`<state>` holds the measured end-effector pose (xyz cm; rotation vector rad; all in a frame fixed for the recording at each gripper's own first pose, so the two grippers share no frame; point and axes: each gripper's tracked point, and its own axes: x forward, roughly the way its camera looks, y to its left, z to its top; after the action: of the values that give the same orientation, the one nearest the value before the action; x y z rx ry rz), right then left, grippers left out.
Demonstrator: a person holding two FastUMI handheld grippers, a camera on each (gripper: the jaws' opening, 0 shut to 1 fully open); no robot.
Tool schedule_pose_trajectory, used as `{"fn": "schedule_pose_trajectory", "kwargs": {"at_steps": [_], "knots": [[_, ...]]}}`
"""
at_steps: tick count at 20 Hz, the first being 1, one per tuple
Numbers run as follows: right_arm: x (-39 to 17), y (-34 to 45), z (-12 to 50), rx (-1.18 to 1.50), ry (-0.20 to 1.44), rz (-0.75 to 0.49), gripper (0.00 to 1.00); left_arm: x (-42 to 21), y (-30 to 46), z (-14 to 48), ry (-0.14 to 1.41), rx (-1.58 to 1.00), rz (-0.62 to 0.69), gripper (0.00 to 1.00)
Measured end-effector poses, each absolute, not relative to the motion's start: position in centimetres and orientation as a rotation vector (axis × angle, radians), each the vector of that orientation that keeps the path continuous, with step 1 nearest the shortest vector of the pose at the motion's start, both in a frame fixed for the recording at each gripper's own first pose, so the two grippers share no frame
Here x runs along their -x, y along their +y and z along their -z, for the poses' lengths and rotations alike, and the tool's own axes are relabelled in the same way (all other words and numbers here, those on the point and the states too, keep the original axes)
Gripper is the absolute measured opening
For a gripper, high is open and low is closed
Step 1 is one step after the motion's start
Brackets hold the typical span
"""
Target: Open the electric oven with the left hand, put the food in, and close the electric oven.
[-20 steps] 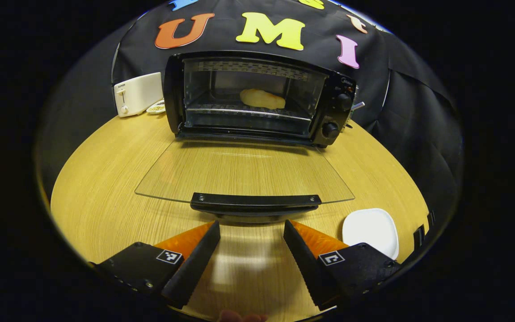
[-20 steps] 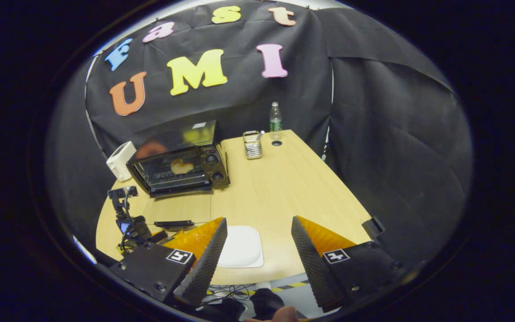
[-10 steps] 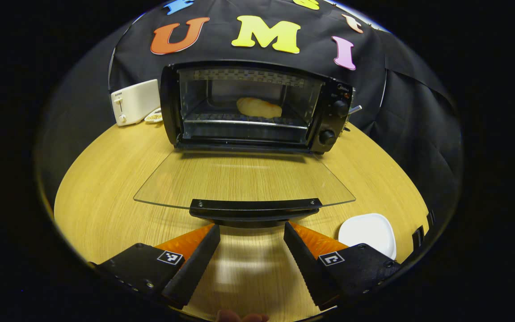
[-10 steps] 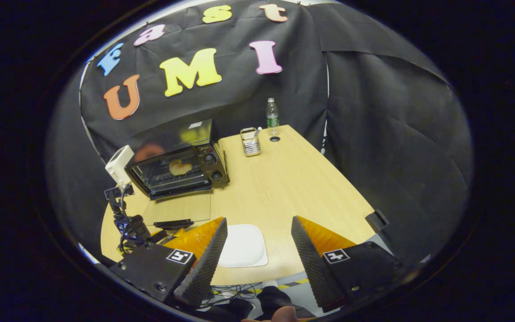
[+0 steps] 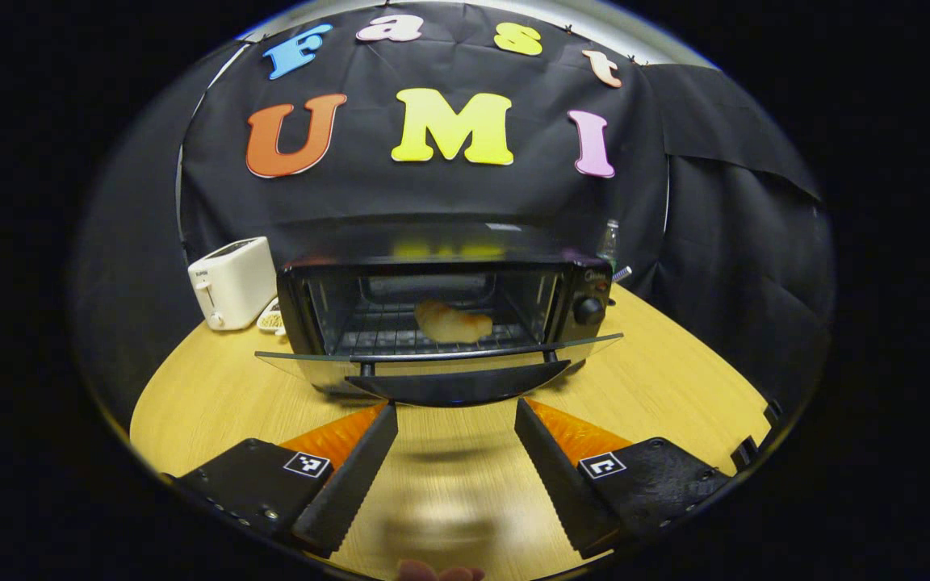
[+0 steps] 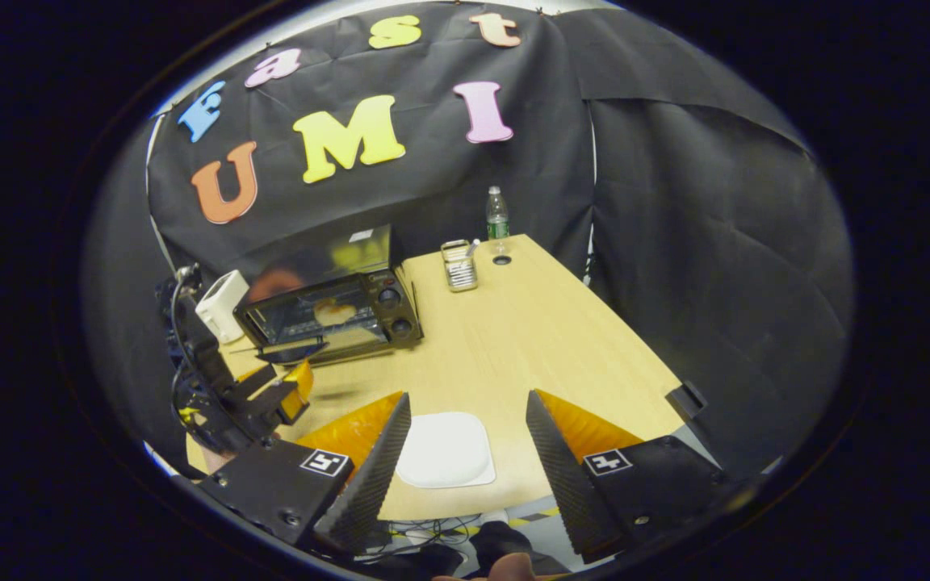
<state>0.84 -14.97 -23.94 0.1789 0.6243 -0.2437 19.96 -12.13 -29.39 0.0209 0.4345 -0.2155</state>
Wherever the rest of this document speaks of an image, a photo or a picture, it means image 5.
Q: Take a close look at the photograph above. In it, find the small white dish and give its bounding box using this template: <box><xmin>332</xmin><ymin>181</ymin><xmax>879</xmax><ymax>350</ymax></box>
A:
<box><xmin>257</xmin><ymin>299</ymin><xmax>288</xmax><ymax>336</ymax></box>

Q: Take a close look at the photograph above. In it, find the golden bread roll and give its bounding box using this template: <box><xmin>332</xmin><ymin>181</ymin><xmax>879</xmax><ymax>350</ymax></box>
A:
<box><xmin>414</xmin><ymin>299</ymin><xmax>494</xmax><ymax>344</ymax></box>

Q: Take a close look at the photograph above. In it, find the black backdrop cloth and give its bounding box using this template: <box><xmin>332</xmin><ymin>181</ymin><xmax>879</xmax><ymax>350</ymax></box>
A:
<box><xmin>73</xmin><ymin>0</ymin><xmax>836</xmax><ymax>420</ymax></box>

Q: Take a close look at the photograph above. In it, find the clear plastic water bottle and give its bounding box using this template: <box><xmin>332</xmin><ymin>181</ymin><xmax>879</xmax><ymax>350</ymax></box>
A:
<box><xmin>597</xmin><ymin>219</ymin><xmax>621</xmax><ymax>271</ymax></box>

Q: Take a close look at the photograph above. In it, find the white toaster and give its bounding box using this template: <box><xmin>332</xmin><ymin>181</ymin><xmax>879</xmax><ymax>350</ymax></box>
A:
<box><xmin>187</xmin><ymin>236</ymin><xmax>279</xmax><ymax>332</ymax></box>

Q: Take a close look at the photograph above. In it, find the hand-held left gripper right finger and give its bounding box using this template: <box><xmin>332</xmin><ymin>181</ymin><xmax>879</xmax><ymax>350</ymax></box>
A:
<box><xmin>513</xmin><ymin>397</ymin><xmax>732</xmax><ymax>559</ymax></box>

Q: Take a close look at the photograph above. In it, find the black electric oven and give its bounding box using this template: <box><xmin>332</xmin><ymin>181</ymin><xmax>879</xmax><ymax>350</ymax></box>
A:
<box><xmin>255</xmin><ymin>222</ymin><xmax>626</xmax><ymax>408</ymax></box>

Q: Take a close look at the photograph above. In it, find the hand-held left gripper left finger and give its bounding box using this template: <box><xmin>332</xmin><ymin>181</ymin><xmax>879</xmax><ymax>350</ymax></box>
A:
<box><xmin>162</xmin><ymin>402</ymin><xmax>399</xmax><ymax>559</ymax></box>

